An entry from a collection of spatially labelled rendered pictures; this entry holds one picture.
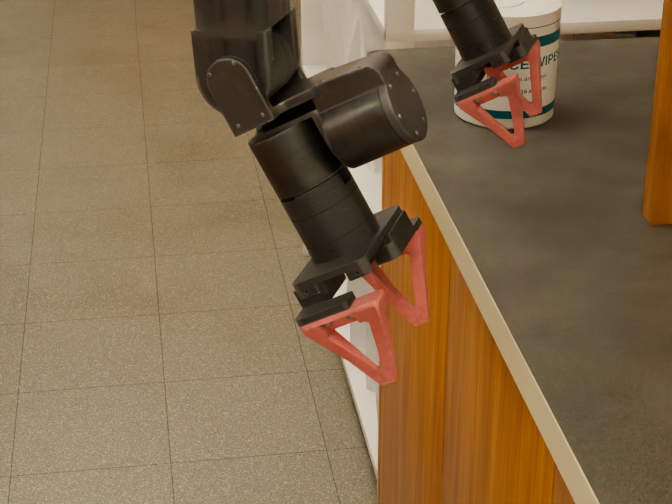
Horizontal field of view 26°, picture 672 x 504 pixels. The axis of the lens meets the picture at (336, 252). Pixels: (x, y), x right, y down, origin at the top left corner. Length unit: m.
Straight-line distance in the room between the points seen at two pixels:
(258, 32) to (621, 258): 0.62
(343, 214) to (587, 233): 0.55
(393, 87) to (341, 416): 1.99
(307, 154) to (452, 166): 0.68
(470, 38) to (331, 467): 1.46
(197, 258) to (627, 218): 2.14
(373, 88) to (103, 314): 2.41
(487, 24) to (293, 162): 0.51
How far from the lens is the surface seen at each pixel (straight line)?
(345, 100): 1.05
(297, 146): 1.06
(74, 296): 3.50
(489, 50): 1.53
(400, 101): 1.04
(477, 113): 1.52
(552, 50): 1.85
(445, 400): 1.86
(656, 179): 1.59
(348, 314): 1.05
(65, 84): 4.89
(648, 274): 1.51
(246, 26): 1.04
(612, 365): 1.34
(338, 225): 1.08
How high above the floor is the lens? 1.61
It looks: 26 degrees down
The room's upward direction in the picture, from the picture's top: straight up
